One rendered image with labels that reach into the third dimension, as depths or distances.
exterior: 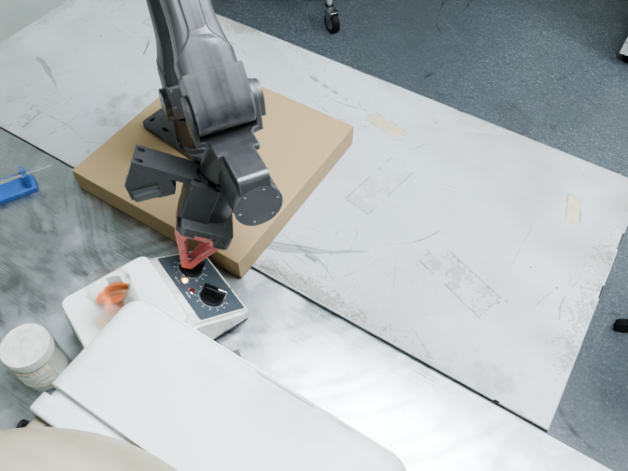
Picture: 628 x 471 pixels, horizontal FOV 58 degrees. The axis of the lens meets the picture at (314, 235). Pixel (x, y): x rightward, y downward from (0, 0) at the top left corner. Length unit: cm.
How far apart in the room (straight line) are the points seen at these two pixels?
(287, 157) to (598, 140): 180
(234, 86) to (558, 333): 55
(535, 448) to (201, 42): 61
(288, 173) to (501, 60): 200
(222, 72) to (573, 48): 248
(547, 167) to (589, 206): 10
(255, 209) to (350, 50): 214
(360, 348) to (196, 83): 40
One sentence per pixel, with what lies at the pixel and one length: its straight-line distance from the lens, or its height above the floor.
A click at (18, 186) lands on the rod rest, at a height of 91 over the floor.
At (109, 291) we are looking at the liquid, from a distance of 73.
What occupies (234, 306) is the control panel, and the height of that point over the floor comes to 94.
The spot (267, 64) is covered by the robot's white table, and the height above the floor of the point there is 90.
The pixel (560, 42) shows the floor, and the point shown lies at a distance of 300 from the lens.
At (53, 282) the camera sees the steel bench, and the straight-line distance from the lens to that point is 92.
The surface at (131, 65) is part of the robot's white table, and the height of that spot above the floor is 90.
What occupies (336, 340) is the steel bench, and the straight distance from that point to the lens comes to 79.
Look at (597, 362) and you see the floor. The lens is 196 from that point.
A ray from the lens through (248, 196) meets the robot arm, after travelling 62.
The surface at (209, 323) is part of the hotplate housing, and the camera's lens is 75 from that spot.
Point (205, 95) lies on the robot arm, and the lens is 63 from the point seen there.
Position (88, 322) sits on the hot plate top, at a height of 99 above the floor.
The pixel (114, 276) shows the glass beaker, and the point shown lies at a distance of 72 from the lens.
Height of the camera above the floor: 162
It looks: 54 degrees down
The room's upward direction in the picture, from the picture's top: straight up
